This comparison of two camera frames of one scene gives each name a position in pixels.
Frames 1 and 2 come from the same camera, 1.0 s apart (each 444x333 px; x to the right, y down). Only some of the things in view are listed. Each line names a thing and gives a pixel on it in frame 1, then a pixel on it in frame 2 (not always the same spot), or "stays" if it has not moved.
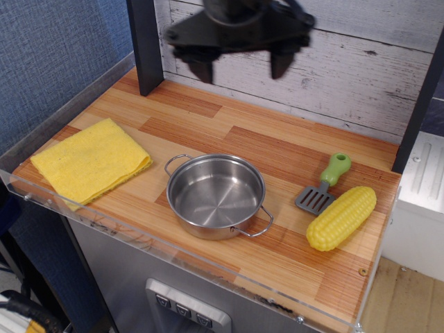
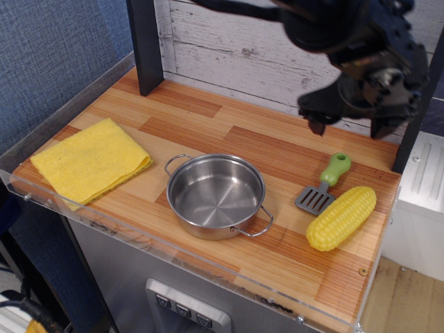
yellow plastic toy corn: [341, 218] stays
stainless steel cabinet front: [122, 270] stays
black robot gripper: [280, 26] to [384, 82]
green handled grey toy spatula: [316, 200] stays
